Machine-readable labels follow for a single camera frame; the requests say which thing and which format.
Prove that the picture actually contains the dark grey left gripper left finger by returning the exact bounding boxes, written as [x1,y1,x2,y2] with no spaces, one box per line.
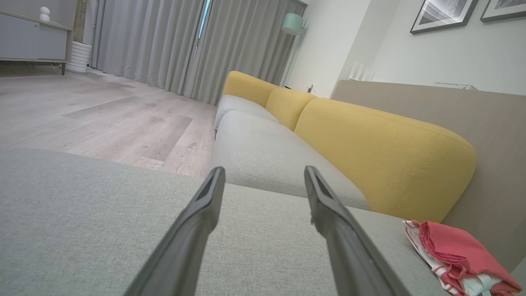
[123,166,226,296]

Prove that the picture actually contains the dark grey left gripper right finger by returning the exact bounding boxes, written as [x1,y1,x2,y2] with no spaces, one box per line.
[304,165,412,296]

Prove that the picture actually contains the red shorts with white trim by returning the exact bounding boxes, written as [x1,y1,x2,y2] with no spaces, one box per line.
[402,220,507,296]

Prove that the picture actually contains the red basketball jersey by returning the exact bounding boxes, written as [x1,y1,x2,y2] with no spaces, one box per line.
[418,221,523,295]

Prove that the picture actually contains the large yellow back cushion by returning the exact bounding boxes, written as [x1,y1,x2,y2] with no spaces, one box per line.
[294,97,478,224]

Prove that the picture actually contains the grey sofa seat cushion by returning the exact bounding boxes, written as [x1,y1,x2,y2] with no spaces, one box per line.
[212,110,369,211]
[214,94,281,129]

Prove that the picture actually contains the small yellow back cushion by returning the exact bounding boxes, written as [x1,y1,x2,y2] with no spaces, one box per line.
[265,87,318,132]

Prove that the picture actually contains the yellow sofa armrest cushion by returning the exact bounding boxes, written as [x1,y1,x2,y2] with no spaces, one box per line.
[221,70,279,109]

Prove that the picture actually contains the white upright boards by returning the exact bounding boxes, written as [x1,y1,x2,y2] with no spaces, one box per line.
[348,61,376,82]

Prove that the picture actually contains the white flat device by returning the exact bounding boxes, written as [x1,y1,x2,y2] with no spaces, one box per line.
[433,82,478,91]

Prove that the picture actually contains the grey pleated curtain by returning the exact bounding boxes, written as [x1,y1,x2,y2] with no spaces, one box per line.
[182,0,308,106]
[90,0,207,96]

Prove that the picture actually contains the white ribbed plant pot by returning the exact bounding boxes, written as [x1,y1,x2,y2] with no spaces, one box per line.
[65,41,93,75]

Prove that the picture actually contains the bright glass window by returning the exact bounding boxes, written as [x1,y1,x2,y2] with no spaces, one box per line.
[198,0,211,40]

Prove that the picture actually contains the mint green floor lamp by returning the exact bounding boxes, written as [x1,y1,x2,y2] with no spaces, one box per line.
[280,12,308,88]

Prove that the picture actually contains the low white green tv cabinet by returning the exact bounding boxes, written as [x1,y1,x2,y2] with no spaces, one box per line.
[0,10,75,76]

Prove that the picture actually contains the beige wooden wall panel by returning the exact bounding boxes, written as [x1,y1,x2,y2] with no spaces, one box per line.
[330,79,526,274]

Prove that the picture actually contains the large framed wall picture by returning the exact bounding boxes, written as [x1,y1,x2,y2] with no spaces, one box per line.
[410,0,480,35]

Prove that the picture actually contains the small framed wall picture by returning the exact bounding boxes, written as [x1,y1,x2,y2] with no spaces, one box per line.
[480,0,526,23]

